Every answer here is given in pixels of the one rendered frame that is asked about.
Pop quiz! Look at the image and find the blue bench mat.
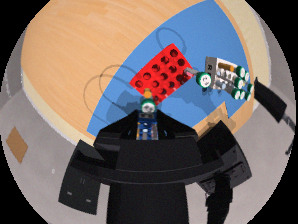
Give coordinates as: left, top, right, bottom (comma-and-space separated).
86, 0, 249, 137

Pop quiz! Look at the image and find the red tube rack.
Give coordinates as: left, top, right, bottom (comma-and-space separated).
129, 43, 193, 106

